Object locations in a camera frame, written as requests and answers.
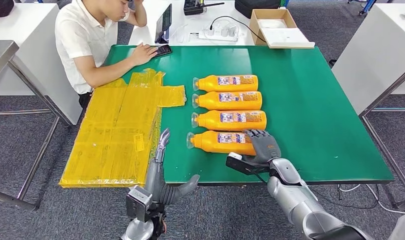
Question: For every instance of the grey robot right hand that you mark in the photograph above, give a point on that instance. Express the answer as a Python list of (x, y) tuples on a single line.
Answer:
[(265, 147)]

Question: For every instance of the seated person's right hand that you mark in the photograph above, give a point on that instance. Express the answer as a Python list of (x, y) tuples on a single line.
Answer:
[(143, 54)]

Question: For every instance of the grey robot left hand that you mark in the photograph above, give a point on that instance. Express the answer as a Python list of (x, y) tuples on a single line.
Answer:
[(156, 185)]

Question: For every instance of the black smartphone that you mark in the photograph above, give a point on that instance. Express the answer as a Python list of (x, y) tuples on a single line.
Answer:
[(164, 50)]

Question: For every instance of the orange detergent bottle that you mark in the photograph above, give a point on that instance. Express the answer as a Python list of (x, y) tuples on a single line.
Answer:
[(209, 83), (209, 101), (209, 121), (206, 143)]

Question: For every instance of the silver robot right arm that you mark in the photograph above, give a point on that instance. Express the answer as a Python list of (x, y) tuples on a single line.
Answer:
[(298, 198)]

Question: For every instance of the seated person's right forearm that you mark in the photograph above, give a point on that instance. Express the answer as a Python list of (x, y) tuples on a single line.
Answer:
[(106, 73)]

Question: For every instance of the seated person's left forearm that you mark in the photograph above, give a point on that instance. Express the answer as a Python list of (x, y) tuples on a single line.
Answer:
[(138, 16)]

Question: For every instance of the black tablet on stand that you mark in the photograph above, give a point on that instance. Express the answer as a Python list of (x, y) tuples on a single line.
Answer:
[(164, 23)]

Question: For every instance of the seated person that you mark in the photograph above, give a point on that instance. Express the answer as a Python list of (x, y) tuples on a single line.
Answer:
[(80, 36)]

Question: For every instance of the yellow taped cardboard sheet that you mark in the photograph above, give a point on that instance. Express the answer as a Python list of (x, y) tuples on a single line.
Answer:
[(113, 132)]

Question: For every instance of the black radio device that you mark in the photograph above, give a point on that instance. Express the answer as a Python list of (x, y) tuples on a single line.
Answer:
[(193, 7)]

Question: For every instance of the white power adapter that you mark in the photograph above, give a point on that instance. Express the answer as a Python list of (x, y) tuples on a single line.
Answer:
[(233, 30), (224, 32), (210, 32)]

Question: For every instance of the white power strip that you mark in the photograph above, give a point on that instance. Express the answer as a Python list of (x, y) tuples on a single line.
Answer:
[(219, 37)]

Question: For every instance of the white flat box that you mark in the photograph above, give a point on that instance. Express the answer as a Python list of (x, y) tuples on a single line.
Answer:
[(285, 35)]

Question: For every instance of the white cabinet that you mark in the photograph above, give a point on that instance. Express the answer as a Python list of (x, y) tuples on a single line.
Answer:
[(374, 49), (30, 33)]

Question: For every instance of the brown cardboard box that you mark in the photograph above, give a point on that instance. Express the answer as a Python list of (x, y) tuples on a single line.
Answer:
[(255, 30)]

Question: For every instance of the black carrying case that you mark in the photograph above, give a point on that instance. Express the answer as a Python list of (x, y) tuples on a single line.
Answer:
[(255, 6)]

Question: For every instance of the white rounded device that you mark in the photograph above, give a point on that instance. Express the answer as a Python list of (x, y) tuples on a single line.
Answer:
[(271, 23)]

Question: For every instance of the stainless steel table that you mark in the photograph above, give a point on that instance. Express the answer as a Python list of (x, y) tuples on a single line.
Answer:
[(0, 53)]

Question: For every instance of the black bag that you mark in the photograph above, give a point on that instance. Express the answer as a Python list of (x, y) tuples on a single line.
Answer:
[(0, 8)]

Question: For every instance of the pale grey panel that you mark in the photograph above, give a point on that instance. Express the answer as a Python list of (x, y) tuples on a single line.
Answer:
[(404, 230)]

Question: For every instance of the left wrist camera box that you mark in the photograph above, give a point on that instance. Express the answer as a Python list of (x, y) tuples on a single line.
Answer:
[(138, 203)]

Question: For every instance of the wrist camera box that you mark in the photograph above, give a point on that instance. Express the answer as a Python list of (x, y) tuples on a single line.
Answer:
[(239, 165), (138, 203)]

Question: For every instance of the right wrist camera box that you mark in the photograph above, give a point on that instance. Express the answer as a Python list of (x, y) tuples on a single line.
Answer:
[(239, 165)]

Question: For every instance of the steel table frame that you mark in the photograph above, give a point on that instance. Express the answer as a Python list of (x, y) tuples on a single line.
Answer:
[(388, 89)]

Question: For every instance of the blue metal frame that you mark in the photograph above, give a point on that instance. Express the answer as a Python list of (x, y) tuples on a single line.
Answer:
[(366, 6)]

